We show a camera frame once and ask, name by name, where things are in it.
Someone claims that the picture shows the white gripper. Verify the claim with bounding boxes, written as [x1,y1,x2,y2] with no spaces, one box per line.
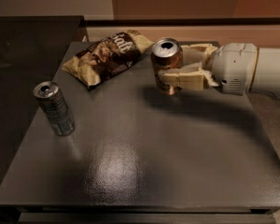
[158,43,258,95]

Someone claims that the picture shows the orange soda can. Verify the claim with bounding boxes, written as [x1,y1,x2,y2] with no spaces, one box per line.
[150,37,183,95]

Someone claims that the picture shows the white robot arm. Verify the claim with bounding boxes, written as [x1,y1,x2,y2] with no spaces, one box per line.
[158,43,280,98]

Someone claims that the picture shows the tall silver energy drink can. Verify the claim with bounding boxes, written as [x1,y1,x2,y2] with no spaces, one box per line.
[34,81,75,136]

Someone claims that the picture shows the brown salt chip bag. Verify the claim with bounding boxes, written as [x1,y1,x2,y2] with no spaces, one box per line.
[62,30,154,88]

